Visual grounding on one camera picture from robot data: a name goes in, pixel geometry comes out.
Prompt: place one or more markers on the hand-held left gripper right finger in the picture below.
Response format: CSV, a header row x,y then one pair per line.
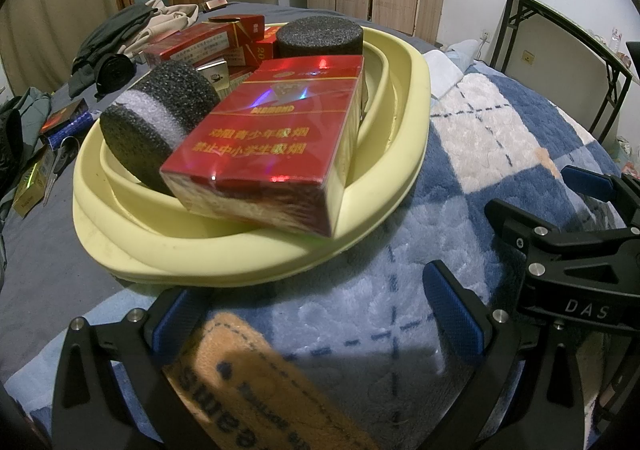
x,y
455,315

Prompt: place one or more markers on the blue wrapped item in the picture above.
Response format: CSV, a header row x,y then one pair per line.
x,y
67,132

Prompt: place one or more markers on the blue white checkered rug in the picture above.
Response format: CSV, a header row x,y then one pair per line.
x,y
350,290

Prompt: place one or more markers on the wall socket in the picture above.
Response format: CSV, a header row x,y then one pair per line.
x,y
527,56

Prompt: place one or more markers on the yellow green box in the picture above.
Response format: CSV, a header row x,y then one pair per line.
x,y
30,190

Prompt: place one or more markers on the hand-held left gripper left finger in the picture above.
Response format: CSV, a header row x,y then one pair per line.
x,y
170,325

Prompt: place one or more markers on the black red small box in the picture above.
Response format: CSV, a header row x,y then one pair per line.
x,y
62,115

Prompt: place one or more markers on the clear bottle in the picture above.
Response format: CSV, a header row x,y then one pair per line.
x,y
615,37

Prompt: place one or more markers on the yellow collapsible basin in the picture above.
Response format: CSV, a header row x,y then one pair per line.
x,y
225,250

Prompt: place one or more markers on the beige curtain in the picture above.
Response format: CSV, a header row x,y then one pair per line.
x,y
50,19

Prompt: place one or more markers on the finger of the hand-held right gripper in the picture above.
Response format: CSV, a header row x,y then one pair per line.
x,y
590,184
520,227

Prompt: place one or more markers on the black foam roll white band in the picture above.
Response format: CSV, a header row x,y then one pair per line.
x,y
145,129
320,37

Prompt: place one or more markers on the grey green clothing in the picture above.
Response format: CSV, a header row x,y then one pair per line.
x,y
20,114

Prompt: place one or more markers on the white paper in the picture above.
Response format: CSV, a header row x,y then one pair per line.
x,y
445,69

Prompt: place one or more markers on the black folding table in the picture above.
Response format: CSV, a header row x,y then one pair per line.
x,y
560,12

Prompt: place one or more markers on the scissors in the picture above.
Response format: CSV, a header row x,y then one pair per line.
x,y
62,162

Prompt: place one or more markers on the small reddish pack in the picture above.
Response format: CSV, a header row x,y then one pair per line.
x,y
215,5

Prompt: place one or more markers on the beige cloth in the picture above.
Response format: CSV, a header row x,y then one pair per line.
x,y
170,17

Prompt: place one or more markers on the pile of red cigarette boxes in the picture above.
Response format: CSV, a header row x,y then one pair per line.
x,y
195,42

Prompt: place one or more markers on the dark grey clothing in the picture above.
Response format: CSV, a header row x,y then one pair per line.
x,y
110,39

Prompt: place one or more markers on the red hologram cigarette carton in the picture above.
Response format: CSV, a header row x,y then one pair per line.
x,y
260,139

